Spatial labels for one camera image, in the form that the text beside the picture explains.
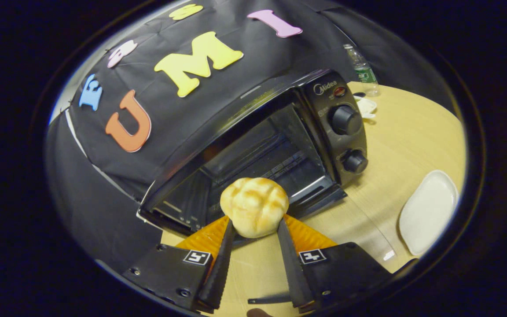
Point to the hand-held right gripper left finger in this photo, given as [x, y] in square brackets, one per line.
[220, 268]

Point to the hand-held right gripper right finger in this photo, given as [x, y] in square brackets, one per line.
[292, 268]

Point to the golden bread bun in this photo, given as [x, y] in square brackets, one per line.
[253, 207]

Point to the black electric oven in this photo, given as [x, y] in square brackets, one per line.
[324, 132]

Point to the white square plate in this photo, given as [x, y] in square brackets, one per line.
[427, 213]

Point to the white divided snack tray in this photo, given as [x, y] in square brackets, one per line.
[365, 106]

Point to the clear water bottle green label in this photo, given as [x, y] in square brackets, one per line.
[363, 72]

